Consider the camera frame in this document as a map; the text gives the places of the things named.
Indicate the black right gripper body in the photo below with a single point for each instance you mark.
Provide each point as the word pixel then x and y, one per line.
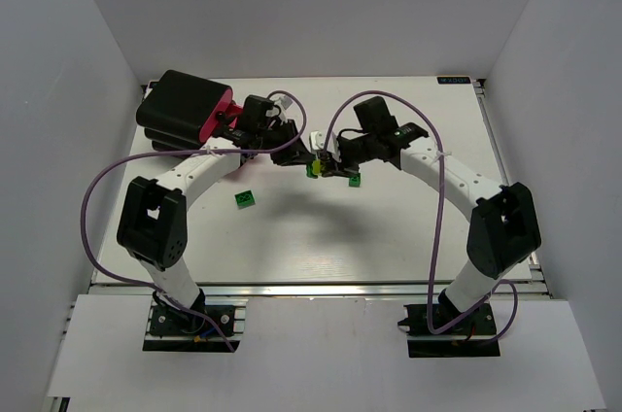
pixel 343 159

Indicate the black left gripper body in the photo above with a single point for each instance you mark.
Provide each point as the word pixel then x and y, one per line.
pixel 287 151

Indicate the lime long lego brick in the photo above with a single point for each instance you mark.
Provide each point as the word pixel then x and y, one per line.
pixel 317 167

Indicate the green lego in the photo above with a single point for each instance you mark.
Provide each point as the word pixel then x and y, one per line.
pixel 309 172

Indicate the black pink drawer organizer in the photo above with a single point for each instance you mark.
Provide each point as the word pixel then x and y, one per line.
pixel 182 111

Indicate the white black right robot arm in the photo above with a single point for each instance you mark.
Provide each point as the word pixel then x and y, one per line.
pixel 502 225

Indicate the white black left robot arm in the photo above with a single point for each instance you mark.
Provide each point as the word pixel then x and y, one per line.
pixel 154 226

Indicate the green hollow lego brick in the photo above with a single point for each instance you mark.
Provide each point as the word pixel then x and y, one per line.
pixel 355 181

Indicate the green 2x3 lego brick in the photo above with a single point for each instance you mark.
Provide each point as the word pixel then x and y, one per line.
pixel 244 199

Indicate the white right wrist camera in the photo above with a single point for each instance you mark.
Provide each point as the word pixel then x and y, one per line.
pixel 318 141

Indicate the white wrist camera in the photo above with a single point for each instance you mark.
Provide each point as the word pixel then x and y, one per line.
pixel 284 102
pixel 318 141

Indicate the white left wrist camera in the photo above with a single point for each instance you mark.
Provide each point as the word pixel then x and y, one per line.
pixel 284 102

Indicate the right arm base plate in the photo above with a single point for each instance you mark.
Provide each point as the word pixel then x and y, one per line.
pixel 473 337

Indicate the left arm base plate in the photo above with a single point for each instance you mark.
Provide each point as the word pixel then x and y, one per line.
pixel 170 331

